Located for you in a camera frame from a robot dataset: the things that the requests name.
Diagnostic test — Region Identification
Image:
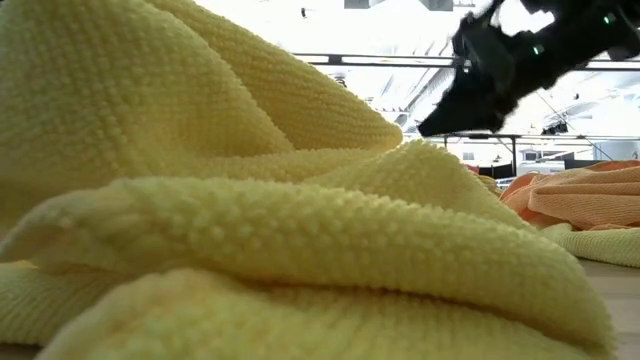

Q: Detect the orange microfiber towel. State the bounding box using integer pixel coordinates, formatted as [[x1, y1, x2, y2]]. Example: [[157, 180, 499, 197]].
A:
[[499, 159, 640, 232]]

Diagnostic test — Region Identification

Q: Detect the yellow microfiber towel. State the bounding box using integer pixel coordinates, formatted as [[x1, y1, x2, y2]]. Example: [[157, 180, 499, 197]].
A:
[[0, 0, 617, 360], [542, 222, 640, 269]]

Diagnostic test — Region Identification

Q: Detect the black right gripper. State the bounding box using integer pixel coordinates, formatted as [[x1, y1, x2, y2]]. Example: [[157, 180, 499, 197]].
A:
[[418, 0, 571, 136]]

